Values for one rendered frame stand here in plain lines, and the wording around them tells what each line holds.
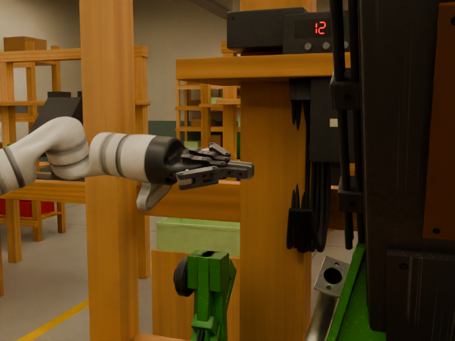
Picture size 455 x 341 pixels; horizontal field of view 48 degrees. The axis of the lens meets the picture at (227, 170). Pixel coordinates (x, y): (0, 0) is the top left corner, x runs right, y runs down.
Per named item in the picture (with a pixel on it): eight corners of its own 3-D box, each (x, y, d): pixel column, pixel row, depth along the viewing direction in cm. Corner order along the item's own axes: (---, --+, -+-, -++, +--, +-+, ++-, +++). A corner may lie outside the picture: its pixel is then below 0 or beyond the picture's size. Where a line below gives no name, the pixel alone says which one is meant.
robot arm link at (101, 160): (123, 195, 83) (111, 148, 78) (46, 183, 88) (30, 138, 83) (144, 172, 88) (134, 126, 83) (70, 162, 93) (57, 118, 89)
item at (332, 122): (409, 165, 86) (412, 74, 85) (308, 162, 92) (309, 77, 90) (409, 159, 98) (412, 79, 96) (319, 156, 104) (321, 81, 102)
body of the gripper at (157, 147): (135, 147, 76) (193, 154, 73) (162, 127, 83) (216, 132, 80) (141, 192, 79) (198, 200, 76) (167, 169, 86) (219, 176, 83)
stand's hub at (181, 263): (183, 302, 97) (183, 264, 96) (168, 300, 98) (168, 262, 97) (199, 289, 104) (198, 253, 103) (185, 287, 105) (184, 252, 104)
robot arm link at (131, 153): (173, 188, 88) (142, 183, 90) (167, 126, 83) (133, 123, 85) (147, 214, 80) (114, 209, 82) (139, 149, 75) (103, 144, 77)
